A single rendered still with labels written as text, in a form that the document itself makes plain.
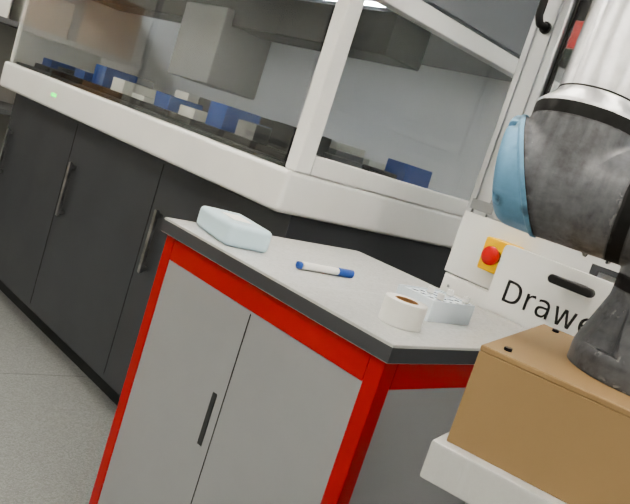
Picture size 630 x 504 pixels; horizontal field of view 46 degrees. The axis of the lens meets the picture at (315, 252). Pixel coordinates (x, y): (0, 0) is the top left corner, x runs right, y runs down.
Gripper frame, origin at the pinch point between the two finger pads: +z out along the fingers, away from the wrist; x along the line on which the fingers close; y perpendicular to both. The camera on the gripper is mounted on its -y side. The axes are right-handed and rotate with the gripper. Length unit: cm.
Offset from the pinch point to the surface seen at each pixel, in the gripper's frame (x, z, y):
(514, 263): 12.7, 5.8, -0.9
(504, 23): 12, -50, 97
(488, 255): 9.3, 8.6, 32.8
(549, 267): 8.5, 4.4, -5.0
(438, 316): 20.4, 18.9, 4.4
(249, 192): 64, 14, 61
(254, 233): 56, 17, 15
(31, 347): 127, 96, 126
